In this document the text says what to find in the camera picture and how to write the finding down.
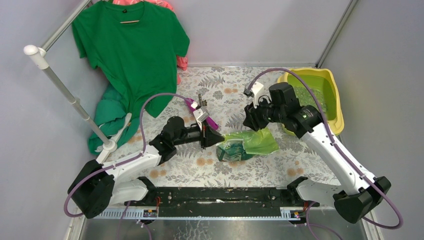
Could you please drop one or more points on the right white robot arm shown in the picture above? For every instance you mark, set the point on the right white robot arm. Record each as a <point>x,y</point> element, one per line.
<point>358,192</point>

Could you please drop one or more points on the magenta plastic scoop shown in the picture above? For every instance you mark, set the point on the magenta plastic scoop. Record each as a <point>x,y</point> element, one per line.
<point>210,121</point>

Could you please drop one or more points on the yellow green litter box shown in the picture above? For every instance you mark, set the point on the yellow green litter box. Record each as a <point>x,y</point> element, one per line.
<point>323,86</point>

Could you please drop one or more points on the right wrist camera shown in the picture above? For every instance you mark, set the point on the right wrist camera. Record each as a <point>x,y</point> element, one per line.
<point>256,91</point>

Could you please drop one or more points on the green cat litter bag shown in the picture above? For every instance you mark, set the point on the green cat litter bag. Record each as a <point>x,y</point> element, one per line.
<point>244,145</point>

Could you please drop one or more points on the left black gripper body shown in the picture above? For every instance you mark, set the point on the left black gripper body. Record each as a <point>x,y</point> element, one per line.
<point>191,135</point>

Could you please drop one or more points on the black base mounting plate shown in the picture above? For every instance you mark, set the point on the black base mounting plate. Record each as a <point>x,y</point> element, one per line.
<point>175,197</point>

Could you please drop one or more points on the small brown stick object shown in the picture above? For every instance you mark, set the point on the small brown stick object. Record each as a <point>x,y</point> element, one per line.
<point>201,101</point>

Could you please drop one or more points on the white clothes rack pole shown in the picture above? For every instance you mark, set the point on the white clothes rack pole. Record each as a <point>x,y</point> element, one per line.
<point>37,55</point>

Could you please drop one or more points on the pink garment behind shirt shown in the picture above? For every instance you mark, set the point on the pink garment behind shirt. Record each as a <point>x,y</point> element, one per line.
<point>181,61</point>

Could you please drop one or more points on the floral patterned mat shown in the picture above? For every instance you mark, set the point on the floral patterned mat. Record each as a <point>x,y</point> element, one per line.
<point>192,166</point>

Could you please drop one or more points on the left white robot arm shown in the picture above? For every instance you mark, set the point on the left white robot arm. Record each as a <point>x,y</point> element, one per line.
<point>99,185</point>

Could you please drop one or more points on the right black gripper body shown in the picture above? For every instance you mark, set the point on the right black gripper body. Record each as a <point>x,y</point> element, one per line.
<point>260,116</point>

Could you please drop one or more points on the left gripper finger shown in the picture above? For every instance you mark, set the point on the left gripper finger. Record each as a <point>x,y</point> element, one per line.
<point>211,135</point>
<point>209,141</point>

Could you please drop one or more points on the green t-shirt on hanger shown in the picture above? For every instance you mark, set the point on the green t-shirt on hanger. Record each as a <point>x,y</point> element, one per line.
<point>139,60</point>

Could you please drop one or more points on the dark green folded cloth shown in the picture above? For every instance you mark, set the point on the dark green folded cloth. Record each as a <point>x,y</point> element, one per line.
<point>110,116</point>

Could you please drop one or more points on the wooden clothes hanger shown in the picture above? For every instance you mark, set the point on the wooden clothes hanger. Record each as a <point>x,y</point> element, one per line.
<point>129,22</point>

